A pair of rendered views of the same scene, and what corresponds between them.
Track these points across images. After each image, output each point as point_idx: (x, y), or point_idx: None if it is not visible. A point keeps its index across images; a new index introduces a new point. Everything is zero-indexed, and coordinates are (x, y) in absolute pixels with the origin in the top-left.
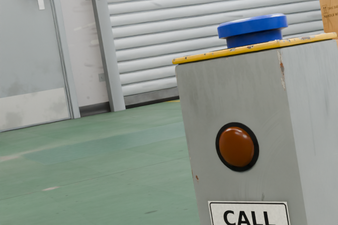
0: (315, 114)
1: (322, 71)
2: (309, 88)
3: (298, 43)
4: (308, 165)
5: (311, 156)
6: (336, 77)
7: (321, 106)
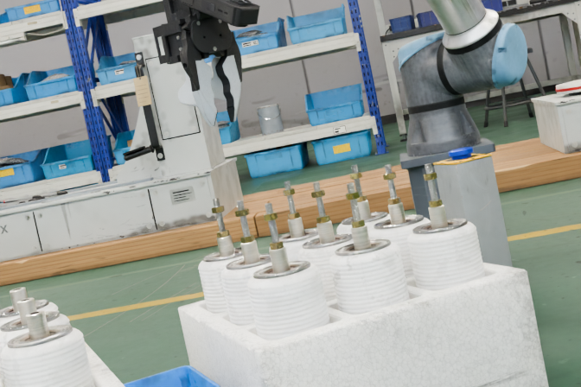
0: (445, 187)
1: (448, 174)
2: (443, 179)
3: (439, 164)
4: (443, 201)
5: (444, 199)
6: (454, 178)
7: (448, 186)
